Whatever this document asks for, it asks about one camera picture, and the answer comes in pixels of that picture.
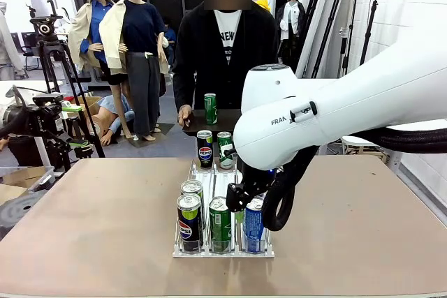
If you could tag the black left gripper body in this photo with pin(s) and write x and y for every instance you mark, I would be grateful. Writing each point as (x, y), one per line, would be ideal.
(43, 120)

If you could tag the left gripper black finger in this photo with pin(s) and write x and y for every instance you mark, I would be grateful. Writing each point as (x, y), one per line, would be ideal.
(65, 104)
(78, 143)

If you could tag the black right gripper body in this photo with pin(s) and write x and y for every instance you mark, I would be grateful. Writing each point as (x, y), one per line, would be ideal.
(241, 195)

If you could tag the blue Pocari Sweat can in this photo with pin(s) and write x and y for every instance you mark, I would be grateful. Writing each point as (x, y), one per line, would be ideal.
(254, 231)

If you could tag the black serving tray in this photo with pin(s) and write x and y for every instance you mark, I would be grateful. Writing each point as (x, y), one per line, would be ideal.
(199, 127)

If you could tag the green cider can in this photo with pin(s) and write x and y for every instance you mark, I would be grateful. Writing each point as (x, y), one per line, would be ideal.
(220, 230)
(210, 109)

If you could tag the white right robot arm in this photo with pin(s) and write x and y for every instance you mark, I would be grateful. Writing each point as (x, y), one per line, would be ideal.
(349, 102)

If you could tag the seated person in blue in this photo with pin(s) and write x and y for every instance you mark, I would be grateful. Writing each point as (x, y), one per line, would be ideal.
(170, 36)

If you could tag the person in black cardigan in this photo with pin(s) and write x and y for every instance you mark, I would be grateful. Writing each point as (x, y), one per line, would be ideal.
(195, 67)

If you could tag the person's right hand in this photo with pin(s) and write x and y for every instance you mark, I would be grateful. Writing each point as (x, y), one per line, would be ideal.
(185, 116)

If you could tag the brown cardboard box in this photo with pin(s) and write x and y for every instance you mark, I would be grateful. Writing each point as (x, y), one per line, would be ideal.
(87, 102)

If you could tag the black bag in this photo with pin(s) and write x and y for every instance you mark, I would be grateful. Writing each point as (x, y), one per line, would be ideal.
(24, 151)

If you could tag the white can dispenser rack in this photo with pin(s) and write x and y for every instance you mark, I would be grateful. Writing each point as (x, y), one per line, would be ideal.
(223, 253)

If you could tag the floor dummy in blue shirt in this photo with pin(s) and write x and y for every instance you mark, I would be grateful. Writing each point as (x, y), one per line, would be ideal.
(111, 116)

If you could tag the black Pepsi can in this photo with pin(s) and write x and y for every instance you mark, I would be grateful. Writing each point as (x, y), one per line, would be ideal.
(190, 228)
(192, 186)

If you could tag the clear bin with cardboard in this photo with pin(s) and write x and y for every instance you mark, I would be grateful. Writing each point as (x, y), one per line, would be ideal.
(42, 179)

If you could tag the slim green Chilsung display can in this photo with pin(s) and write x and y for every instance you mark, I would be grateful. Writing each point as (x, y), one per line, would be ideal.
(223, 144)

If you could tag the slim Pepsi display can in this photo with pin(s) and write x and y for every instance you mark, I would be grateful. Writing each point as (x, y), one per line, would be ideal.
(205, 153)

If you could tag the black office chair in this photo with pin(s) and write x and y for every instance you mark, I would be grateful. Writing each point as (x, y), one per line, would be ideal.
(29, 50)

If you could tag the grey garment mannequin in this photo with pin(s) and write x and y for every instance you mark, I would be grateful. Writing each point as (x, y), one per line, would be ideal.
(7, 50)

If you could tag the dark mannequin floor plate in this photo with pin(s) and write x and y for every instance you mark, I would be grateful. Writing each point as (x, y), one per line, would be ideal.
(167, 127)

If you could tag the mannequin black hat beige coat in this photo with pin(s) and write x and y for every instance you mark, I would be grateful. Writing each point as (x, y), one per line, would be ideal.
(99, 15)

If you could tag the black upright stand with clamp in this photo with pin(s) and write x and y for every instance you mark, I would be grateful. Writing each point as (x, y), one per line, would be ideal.
(345, 53)

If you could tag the mannequin black jacket white shirt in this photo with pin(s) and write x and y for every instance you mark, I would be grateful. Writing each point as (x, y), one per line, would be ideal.
(300, 15)

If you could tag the black leaning stand poles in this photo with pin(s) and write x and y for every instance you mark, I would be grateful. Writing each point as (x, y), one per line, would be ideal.
(330, 22)

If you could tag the black light stand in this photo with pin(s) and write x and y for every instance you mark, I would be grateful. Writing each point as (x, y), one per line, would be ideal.
(368, 33)

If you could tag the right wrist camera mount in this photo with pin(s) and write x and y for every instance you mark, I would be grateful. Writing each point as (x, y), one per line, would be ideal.
(230, 153)

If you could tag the black camera tripod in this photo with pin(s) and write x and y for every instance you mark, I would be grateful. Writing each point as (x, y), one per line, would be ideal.
(47, 64)

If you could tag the grey round base plate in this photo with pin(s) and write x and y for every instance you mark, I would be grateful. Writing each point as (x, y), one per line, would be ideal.
(17, 210)

